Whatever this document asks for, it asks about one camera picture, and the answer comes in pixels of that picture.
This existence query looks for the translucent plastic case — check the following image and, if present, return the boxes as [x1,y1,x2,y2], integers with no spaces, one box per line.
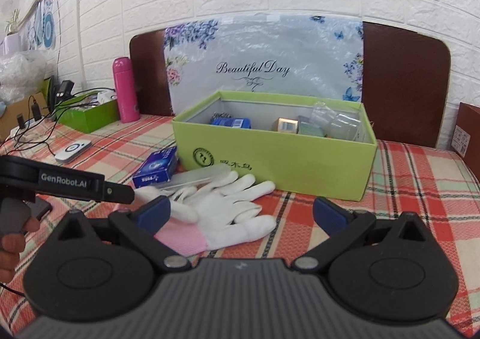
[152,163,231,190]

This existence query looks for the blue medicine box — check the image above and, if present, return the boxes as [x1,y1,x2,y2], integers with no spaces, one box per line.
[133,146,178,189]

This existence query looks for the white glove pink cuff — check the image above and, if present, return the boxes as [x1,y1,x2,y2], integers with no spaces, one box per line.
[153,176,278,258]

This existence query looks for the person's left hand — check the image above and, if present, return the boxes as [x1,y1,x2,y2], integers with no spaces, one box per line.
[0,218,40,284]

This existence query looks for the white power strip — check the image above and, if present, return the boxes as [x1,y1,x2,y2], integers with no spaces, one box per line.
[9,118,47,144]

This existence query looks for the white round-button device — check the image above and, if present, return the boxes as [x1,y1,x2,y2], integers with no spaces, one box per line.
[55,140,92,164]

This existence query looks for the green cardboard storage box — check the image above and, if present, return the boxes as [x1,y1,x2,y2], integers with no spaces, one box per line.
[172,91,377,201]

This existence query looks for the green open box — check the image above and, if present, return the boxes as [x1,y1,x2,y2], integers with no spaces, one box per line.
[55,90,120,133]

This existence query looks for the clear plastic bag in box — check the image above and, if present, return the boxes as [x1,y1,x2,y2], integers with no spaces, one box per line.
[309,101,361,141]

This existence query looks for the black charger adapter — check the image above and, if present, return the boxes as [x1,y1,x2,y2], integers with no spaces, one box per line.
[55,80,75,103]

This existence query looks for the crumpled clear plastic bag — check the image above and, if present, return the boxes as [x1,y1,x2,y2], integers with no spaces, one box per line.
[0,50,47,105]

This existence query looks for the orange gold small box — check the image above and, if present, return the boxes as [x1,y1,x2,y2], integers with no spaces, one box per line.
[276,118,299,134]

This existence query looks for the pink thermos bottle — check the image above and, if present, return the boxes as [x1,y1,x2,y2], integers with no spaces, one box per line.
[112,57,140,123]

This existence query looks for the blue barcode box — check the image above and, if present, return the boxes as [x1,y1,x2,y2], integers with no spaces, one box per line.
[210,117,251,129]

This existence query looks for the brown cardboard box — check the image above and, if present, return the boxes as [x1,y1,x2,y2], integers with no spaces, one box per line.
[451,102,480,178]

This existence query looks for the dark brown wooden headboard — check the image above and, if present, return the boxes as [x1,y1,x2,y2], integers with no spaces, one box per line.
[129,22,451,147]

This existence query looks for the floral Beautiful Day plastic bag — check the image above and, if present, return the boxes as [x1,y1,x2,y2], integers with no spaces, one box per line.
[163,14,365,114]

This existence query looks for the black cables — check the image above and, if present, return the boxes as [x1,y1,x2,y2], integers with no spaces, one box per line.
[0,87,117,159]

